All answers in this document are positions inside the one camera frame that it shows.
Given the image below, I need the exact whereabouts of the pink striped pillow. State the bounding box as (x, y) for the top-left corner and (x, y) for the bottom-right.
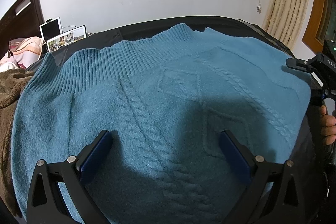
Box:
(8, 36), (46, 68)

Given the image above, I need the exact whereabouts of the dark wooden headboard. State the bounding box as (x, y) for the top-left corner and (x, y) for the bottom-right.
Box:
(0, 0), (46, 42)

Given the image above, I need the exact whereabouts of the person's right hand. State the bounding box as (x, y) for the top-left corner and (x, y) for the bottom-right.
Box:
(321, 106), (336, 146)

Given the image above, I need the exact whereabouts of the black satin sheet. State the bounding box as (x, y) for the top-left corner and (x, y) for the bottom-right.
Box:
(25, 15), (336, 224)

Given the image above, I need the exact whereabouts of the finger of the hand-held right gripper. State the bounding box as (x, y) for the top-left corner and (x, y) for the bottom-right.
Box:
(310, 73), (328, 107)
(286, 57), (315, 72)

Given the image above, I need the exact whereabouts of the teal knit sweater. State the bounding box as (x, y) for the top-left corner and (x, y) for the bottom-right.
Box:
(10, 23), (311, 224)

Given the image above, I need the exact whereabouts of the photo collage frame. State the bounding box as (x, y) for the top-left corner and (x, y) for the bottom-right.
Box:
(46, 25), (88, 52)

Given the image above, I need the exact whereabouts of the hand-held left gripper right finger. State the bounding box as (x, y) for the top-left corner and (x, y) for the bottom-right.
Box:
(220, 130), (306, 224)

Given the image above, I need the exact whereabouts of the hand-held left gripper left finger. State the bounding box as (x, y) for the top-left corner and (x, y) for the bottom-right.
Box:
(26, 130), (113, 224)

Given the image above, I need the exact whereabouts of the brown fleece garment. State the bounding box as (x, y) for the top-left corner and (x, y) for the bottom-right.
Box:
(0, 68), (36, 218)

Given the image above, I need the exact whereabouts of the white tablet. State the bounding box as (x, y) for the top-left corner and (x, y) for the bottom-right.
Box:
(39, 17), (63, 42)

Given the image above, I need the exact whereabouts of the wooden window frame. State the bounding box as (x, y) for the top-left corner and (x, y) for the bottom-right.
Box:
(302, 0), (336, 51)

